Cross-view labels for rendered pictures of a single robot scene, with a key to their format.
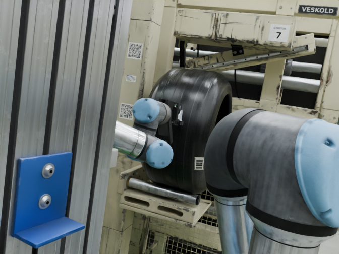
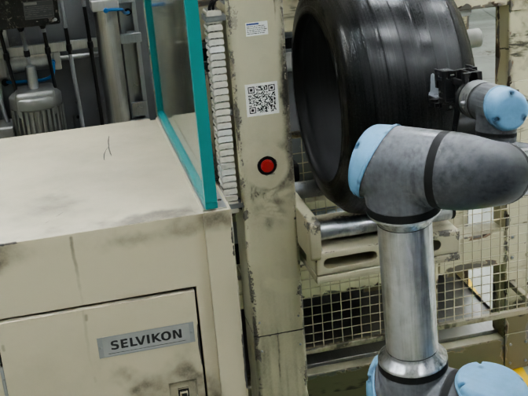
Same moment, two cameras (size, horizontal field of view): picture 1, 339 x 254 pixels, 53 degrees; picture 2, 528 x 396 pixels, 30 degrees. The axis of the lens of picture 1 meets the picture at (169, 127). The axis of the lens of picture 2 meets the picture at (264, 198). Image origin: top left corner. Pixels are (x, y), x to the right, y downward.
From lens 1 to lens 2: 1.41 m
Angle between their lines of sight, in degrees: 33
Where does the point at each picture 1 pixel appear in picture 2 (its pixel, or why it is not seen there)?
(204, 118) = not seen: hidden behind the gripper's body
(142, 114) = (512, 119)
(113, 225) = (284, 324)
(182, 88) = (409, 27)
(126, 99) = (255, 75)
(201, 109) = (460, 56)
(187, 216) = (449, 243)
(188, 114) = not seen: hidden behind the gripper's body
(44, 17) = not seen: outside the picture
